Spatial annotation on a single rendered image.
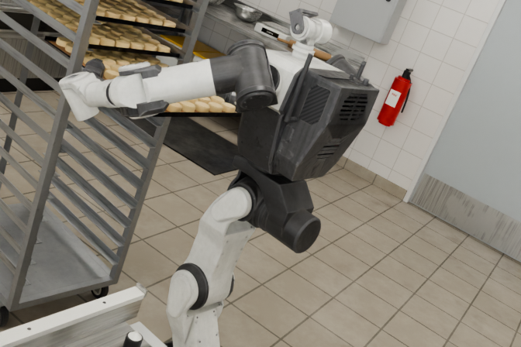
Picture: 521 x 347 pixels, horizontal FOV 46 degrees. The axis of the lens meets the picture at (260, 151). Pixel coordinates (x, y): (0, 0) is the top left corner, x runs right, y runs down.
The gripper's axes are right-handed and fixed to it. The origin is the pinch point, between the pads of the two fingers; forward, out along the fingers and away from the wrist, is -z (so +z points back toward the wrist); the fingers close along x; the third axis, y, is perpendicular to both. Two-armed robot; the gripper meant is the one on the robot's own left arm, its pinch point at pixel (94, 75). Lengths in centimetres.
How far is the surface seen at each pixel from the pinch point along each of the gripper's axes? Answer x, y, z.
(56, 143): -27.0, 6.0, -3.0
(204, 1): 28, -25, -34
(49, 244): -92, 5, -47
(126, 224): -66, -23, -35
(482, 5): 65, -233, -286
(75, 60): 2.2, 7.0, -2.1
